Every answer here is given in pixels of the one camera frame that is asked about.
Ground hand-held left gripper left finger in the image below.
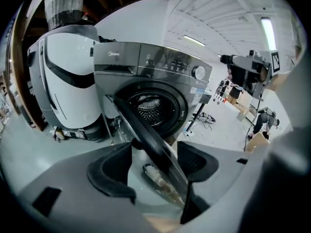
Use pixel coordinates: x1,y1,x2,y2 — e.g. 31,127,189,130
86,142,137,205

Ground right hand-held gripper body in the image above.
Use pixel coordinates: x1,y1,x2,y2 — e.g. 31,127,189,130
245,49,280,101

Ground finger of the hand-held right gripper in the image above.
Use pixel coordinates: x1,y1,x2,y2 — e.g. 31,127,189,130
220,54,254,69
227,65,247,90

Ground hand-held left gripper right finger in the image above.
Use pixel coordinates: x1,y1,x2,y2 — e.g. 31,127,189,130
176,141,220,183

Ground dark glass washing machine door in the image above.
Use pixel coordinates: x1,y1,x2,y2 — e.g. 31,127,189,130
104,93,191,210

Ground person's right forearm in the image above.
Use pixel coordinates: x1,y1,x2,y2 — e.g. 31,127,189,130
266,73,295,92

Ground large black machine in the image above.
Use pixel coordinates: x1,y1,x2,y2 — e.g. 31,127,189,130
93,41,213,146

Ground person's right hand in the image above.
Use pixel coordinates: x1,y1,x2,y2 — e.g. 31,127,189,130
258,67,268,83

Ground long ceiling lamp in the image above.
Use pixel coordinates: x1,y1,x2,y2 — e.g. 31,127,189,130
260,17,278,51
183,34,207,46

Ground white slipper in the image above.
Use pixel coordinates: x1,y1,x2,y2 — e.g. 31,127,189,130
142,163,160,179

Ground small cardboard box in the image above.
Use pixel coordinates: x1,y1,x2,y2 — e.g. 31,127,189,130
243,132,271,153

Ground white and grey appliance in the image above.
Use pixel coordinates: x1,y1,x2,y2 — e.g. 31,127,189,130
26,24,104,141

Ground grey striped wicker basket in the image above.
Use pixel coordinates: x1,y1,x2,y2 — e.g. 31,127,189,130
44,0,87,31

